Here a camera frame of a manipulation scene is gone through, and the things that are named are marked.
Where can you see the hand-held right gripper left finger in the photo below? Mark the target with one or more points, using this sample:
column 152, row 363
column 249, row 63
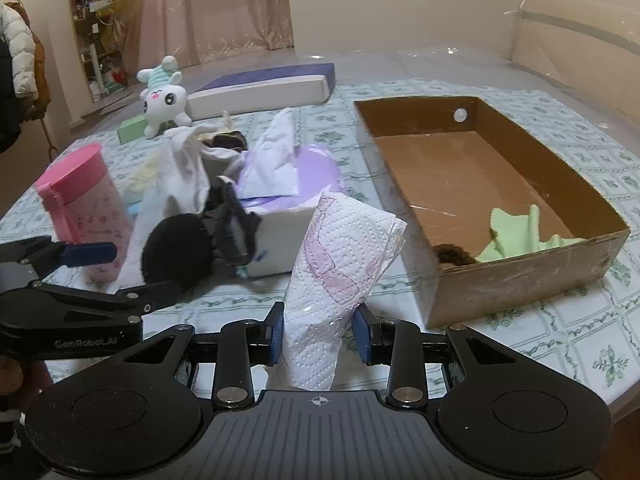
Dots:
column 275, row 336

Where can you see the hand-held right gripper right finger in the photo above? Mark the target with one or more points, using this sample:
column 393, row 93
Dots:
column 361, row 336

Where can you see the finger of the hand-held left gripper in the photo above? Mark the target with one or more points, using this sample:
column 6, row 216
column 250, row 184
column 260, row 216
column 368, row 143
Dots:
column 120, row 301
column 92, row 254

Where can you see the black cloth garment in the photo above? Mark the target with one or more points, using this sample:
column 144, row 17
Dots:
column 172, row 252

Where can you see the white cloth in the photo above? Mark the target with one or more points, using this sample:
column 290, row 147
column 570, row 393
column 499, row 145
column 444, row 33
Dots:
column 182, row 170

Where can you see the brown cardboard box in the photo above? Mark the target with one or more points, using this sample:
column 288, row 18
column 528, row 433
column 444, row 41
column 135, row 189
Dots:
column 450, row 175

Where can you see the pink lidded cup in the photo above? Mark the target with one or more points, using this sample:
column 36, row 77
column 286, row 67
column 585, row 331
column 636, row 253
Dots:
column 82, row 195

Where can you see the yellow towel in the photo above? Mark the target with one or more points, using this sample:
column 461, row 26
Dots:
column 145, row 175

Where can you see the brown scrunchie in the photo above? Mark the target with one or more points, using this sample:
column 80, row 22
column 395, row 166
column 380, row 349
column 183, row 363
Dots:
column 452, row 255

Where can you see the green foam block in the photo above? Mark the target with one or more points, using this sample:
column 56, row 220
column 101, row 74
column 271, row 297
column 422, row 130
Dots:
column 132, row 130

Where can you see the white plush toy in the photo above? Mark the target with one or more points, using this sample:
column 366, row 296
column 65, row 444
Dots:
column 162, row 102

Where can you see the light green cloth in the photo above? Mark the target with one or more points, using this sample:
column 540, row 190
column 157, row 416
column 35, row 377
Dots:
column 520, row 237

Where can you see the brown jacket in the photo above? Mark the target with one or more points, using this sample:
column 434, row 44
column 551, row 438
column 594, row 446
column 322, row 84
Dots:
column 41, row 70

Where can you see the white puffer jacket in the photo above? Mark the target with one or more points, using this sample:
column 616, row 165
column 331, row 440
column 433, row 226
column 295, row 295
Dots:
column 17, row 45

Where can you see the blue and white flat box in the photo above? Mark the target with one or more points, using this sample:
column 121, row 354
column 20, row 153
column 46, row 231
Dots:
column 260, row 92

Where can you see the cluttered storage shelf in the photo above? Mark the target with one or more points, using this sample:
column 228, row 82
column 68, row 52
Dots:
column 92, row 20

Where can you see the plastic covered standing fan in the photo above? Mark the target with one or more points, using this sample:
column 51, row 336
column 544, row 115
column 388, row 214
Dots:
column 131, row 20

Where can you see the pink curtain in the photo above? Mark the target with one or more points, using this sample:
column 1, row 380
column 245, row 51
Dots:
column 220, row 10

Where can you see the beige bed headboard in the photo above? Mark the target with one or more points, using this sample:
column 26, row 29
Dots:
column 575, row 35

